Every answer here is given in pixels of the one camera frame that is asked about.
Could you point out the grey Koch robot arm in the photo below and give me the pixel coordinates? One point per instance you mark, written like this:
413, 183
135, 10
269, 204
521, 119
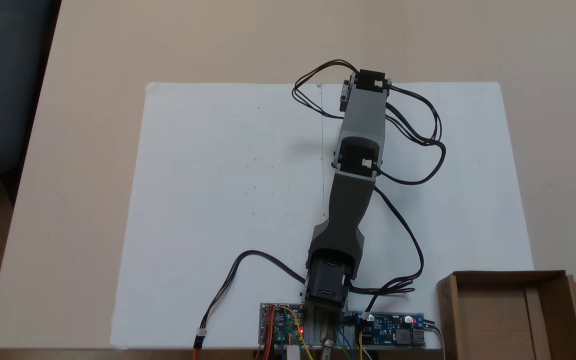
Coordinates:
350, 210

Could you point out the white paper sheet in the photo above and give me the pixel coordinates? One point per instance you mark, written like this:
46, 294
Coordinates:
218, 200

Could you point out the blue circuit board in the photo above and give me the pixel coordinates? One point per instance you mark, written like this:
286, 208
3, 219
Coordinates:
393, 332

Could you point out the brown cardboard box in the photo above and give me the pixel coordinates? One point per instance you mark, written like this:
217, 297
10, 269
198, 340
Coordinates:
498, 320

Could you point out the dark fabric chair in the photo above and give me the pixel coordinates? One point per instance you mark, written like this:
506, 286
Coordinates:
3, 75

